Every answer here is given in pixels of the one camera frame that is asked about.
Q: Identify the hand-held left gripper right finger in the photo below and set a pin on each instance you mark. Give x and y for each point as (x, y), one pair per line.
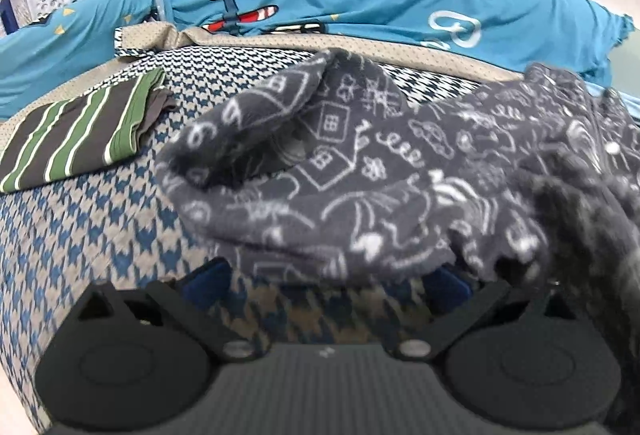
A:
(447, 290)

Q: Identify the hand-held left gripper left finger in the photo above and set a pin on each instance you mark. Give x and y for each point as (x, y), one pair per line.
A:
(207, 285)

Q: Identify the grey doodle print fleece garment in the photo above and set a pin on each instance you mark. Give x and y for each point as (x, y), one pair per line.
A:
(350, 175)

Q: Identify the blue beige houndstooth blanket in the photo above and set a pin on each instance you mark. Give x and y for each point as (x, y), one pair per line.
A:
(100, 235)

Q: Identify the dark grey folded garment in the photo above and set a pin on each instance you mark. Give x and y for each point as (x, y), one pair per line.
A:
(157, 110)

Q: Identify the green grey striped folded shirt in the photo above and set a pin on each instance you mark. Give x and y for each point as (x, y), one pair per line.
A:
(80, 130)

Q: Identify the grey pad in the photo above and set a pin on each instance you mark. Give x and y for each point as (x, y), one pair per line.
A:
(627, 60)

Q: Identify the blue plastic stool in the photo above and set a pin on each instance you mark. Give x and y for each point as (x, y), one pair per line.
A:
(9, 15)

